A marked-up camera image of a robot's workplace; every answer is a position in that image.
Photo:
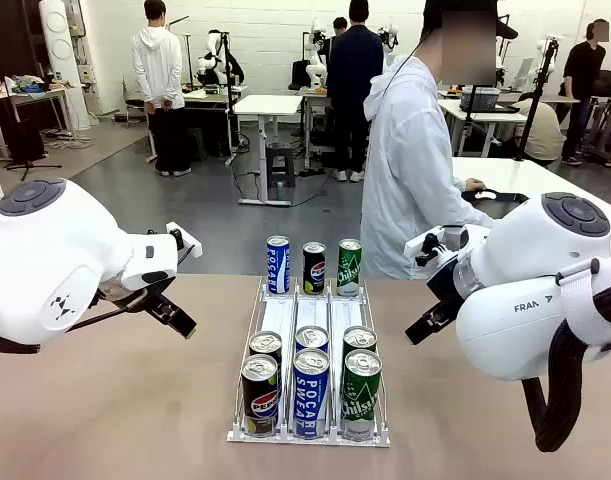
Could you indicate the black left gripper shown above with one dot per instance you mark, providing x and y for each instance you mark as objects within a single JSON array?
[{"x": 135, "y": 297}]

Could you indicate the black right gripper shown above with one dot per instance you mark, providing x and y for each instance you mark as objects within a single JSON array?
[{"x": 447, "y": 285}]

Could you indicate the black Pepsi can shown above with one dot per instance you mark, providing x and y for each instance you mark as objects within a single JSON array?
[
  {"x": 314, "y": 267},
  {"x": 260, "y": 400},
  {"x": 266, "y": 342}
]

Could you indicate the blue Pocari Sweat can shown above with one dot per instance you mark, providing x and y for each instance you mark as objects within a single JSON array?
[
  {"x": 311, "y": 337},
  {"x": 311, "y": 395},
  {"x": 278, "y": 265}
]

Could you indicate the person's right forearm white sleeve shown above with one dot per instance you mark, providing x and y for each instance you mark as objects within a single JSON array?
[{"x": 472, "y": 212}]

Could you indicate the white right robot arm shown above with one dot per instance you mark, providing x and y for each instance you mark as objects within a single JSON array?
[{"x": 535, "y": 280}]

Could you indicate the person's left forearm white sleeve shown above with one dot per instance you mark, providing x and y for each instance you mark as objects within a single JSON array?
[{"x": 459, "y": 185}]

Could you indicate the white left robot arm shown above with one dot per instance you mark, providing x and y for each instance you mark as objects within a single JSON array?
[{"x": 60, "y": 250}]

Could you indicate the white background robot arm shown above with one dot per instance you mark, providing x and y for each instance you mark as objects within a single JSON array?
[
  {"x": 316, "y": 55},
  {"x": 390, "y": 40},
  {"x": 212, "y": 55}
]

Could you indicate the person in white hoodie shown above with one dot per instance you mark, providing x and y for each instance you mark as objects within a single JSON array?
[{"x": 405, "y": 165}]

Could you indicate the background person in beige jacket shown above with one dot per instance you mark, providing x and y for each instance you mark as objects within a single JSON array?
[{"x": 542, "y": 130}]

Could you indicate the background person in black top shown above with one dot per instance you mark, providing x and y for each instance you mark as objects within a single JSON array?
[{"x": 340, "y": 24}]

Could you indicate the person's left hand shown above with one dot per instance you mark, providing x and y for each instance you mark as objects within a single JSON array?
[{"x": 474, "y": 185}]

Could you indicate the green Chilsung cider can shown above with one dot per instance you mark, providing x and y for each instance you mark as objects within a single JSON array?
[
  {"x": 361, "y": 400},
  {"x": 349, "y": 270},
  {"x": 359, "y": 337}
]

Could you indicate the clear acrylic can rack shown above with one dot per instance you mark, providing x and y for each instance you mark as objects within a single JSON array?
[{"x": 312, "y": 310}]

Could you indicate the large white table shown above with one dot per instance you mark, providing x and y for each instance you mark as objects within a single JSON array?
[{"x": 525, "y": 175}]

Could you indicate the black step stool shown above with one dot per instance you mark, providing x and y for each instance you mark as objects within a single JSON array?
[{"x": 281, "y": 165}]

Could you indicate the white background work table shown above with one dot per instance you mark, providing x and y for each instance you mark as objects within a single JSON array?
[{"x": 485, "y": 116}]

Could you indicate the black floor tripod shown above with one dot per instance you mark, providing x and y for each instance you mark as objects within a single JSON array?
[{"x": 27, "y": 150}]

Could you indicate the grey storage bin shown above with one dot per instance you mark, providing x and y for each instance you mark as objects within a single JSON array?
[{"x": 480, "y": 98}]

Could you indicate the white standing desk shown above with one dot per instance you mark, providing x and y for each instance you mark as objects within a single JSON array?
[{"x": 267, "y": 105}]

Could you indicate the background man in white hoodie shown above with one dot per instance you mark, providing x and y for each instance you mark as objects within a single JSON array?
[{"x": 160, "y": 75}]

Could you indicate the background man in navy jacket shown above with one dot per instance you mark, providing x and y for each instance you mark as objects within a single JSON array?
[{"x": 354, "y": 75}]

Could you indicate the cluttered white side table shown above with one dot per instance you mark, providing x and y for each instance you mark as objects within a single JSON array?
[{"x": 30, "y": 95}]

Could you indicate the white tower air conditioner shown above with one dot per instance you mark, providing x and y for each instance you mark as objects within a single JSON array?
[{"x": 62, "y": 55}]

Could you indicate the background woman in black top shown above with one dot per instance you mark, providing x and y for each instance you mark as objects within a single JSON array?
[{"x": 582, "y": 70}]

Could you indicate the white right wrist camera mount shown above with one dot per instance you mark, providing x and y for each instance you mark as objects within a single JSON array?
[{"x": 427, "y": 245}]

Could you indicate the short black camera pole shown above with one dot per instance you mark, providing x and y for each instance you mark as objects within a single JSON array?
[{"x": 472, "y": 120}]

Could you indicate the tall black camera pole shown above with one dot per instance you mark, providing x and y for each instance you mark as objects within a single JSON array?
[{"x": 537, "y": 100}]

